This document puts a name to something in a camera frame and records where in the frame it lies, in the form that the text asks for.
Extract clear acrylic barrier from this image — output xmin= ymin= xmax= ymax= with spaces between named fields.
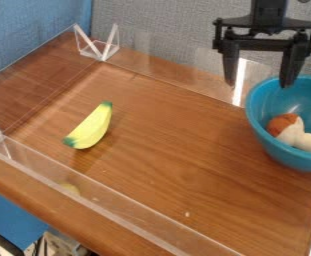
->
xmin=107 ymin=48 xmax=274 ymax=107
xmin=0 ymin=136 xmax=242 ymax=256

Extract clear acrylic front barrier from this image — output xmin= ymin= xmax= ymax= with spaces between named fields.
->
xmin=0 ymin=136 xmax=242 ymax=256

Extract clear acrylic back barrier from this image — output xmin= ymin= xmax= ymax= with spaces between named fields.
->
xmin=107 ymin=48 xmax=274 ymax=107

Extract blue plastic bowl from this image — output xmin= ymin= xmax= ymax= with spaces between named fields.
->
xmin=245 ymin=75 xmax=311 ymax=172

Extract clear acrylic corner bracket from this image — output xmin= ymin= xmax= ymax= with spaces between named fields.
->
xmin=74 ymin=24 xmax=121 ymax=62

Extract yellow toy banana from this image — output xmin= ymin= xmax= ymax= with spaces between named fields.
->
xmin=63 ymin=101 xmax=113 ymax=149

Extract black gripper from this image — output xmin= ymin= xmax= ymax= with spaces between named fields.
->
xmin=213 ymin=0 xmax=311 ymax=88

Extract plush mushroom toy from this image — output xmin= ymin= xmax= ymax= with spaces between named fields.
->
xmin=266 ymin=113 xmax=311 ymax=152

